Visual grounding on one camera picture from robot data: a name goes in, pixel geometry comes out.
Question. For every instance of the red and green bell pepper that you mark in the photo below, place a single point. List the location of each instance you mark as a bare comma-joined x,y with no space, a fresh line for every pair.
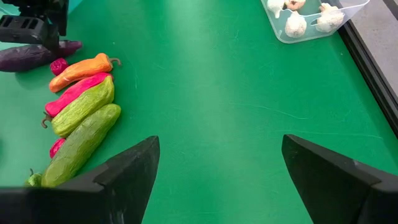
84,107

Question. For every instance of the white garlic bulb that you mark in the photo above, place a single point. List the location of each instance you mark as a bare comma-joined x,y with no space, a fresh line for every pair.
329,18
275,6
295,3
295,26

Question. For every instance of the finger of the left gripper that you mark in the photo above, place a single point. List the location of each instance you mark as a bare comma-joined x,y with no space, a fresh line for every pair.
21,31

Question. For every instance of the long orange pepper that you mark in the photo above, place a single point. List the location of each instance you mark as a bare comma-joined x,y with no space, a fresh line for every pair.
81,72

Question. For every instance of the long red pepper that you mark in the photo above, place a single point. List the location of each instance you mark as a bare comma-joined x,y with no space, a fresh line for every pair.
71,95

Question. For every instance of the small red pepper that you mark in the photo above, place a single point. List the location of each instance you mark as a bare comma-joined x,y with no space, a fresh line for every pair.
58,66
56,147

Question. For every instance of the dark purple eggplant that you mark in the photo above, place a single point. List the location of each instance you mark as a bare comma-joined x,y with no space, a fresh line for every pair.
28,57

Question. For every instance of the clear plastic bin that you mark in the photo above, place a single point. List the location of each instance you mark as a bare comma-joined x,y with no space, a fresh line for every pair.
308,36

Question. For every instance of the dark green cucumber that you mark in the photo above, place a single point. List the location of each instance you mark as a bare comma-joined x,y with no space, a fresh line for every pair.
81,146

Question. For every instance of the small green pepper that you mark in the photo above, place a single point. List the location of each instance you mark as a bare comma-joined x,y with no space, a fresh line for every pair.
35,180

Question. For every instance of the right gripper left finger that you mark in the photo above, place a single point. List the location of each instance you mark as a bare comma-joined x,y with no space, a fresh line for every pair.
93,205

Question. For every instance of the green table mat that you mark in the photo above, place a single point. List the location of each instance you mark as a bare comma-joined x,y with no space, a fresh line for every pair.
217,93

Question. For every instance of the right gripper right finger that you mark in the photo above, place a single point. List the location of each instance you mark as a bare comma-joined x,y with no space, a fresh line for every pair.
335,193

